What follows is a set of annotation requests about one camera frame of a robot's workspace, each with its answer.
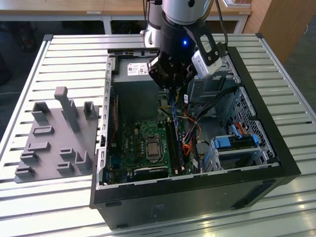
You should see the wooden cabinet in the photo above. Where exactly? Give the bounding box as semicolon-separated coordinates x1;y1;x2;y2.
243;0;316;62

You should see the black camera bracket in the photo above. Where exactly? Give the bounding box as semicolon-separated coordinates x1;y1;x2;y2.
184;23;229;67

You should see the hard disk in blue carrier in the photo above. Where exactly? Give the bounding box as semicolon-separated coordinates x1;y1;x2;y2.
213;135;259;150

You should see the yellow wire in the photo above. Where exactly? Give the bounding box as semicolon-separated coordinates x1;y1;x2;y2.
158;90;181;111

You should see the blue flat wire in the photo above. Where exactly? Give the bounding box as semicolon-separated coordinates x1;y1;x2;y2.
231;124;242;139

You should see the grey power supply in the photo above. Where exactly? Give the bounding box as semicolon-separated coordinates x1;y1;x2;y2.
114;57;162;121

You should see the red and black twisted wire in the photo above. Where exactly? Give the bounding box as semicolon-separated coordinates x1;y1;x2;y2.
110;95;120;149

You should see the green motherboard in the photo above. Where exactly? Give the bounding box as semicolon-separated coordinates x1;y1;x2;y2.
107;118;196;185

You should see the black cable bundle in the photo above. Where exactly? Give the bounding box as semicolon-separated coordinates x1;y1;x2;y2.
194;86;239;124

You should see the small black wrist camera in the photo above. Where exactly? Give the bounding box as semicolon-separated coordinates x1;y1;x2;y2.
147;57;163;77

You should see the silver CPU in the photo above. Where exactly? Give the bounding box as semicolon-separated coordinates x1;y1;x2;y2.
147;142;160;158

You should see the black graphics card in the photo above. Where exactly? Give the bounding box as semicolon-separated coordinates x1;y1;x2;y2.
134;166;170;179

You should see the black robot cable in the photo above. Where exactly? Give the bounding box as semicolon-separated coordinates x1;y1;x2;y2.
213;0;230;54

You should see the metal drive cage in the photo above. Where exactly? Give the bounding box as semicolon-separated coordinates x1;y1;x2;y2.
194;53;242;99

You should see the CPU socket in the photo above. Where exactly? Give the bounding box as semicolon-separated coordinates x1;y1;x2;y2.
145;137;164;163

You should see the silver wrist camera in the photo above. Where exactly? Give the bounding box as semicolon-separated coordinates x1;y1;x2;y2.
191;49;223;80

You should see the grey parts rack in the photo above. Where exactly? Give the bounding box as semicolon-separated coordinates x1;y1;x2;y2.
14;86;100;184

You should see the silver metal disk bay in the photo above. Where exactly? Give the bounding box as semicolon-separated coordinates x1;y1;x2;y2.
202;133;279;173

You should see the black PC case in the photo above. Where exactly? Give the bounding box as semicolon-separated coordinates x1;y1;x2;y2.
89;45;302;230

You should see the orange wire bundle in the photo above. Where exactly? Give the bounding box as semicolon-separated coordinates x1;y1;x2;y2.
182;144;196;157

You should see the wooden desk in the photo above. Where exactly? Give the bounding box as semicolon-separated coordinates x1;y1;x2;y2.
0;0;252;16

